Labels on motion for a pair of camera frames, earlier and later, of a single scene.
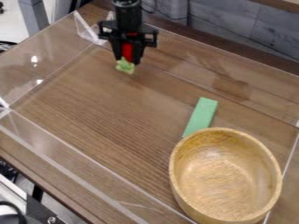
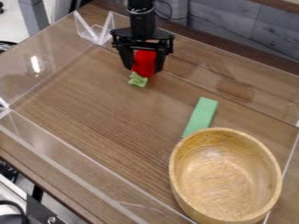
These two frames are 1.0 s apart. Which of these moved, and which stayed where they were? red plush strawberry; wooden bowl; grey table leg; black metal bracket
Moved: red plush strawberry
Stayed: wooden bowl; black metal bracket; grey table leg
